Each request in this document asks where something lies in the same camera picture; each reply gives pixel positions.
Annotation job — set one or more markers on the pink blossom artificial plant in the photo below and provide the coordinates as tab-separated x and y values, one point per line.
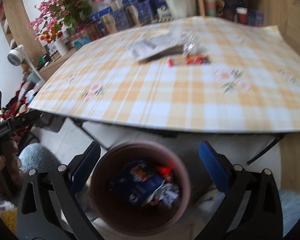
65	5

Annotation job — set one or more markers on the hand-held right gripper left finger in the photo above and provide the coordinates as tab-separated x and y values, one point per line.
85	170

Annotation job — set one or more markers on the yellow checked floral tablecloth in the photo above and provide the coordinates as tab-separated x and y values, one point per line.
190	100

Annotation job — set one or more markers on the grey fluffy slipper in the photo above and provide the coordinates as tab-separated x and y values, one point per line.
292	205
37	157

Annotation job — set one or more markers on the white standing fan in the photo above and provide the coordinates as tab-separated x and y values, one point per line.
15	56

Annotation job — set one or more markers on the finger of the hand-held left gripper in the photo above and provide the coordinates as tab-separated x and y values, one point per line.
15	125

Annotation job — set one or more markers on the white faceted vase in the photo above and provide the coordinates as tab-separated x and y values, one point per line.
181	5

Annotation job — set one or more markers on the white ribbed vase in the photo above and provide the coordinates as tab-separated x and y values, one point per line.
61	46

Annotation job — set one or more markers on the stack of pastel paper cups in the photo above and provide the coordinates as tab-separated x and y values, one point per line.
210	0

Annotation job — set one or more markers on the white printed box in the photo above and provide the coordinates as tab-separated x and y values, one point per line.
150	46

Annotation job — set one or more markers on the yellow white plush cloth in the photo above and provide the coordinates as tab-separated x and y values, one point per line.
7	217

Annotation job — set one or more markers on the red cup with white lid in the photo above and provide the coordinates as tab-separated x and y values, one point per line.
241	17

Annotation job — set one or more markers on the clear plastic wrapper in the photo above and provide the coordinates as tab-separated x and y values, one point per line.
191	46

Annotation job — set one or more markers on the blue white emblem box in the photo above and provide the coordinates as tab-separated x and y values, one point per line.
162	8

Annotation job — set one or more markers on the black folding table frame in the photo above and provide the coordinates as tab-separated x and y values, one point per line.
90	130

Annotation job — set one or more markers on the white paper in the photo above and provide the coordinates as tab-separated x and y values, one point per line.
167	192

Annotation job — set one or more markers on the brown round bin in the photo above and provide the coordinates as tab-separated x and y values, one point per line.
102	205

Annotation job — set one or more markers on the colourful woven basket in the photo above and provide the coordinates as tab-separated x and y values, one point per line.
87	36

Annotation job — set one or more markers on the blue white flat box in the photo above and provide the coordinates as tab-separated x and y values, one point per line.
101	13

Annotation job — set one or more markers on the orange artificial flowers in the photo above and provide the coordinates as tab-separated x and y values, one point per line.
50	35

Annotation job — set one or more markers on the red white checked blanket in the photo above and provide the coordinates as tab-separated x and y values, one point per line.
17	105

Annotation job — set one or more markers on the blue carton box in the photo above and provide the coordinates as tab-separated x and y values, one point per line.
137	182

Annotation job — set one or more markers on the small blue box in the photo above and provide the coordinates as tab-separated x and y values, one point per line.
255	18

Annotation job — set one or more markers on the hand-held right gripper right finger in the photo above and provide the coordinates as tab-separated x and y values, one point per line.
213	167

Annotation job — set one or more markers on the red black candy wrapper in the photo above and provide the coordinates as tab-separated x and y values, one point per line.
192	60

